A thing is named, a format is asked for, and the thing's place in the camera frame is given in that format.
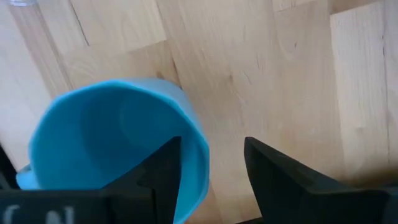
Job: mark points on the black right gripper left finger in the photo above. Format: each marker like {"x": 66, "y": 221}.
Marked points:
{"x": 161, "y": 186}

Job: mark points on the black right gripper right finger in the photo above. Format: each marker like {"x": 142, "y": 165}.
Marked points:
{"x": 280, "y": 193}

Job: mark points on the light blue mug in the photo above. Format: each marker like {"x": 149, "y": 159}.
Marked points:
{"x": 109, "y": 130}

